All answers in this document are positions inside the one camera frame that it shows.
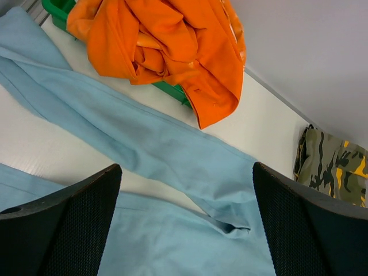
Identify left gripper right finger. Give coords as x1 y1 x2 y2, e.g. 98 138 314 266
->
253 162 367 275

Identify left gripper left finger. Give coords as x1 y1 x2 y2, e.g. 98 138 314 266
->
1 164 122 275

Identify light blue trousers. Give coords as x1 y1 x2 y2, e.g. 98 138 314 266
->
1 7 275 275

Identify camouflage folded trousers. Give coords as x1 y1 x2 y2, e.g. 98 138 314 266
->
294 125 367 208

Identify orange trousers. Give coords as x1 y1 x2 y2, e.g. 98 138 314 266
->
66 0 246 129

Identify green plastic bin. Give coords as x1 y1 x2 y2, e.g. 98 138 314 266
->
41 0 191 108

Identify left side aluminium rail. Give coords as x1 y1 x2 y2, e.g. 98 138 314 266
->
20 0 49 26

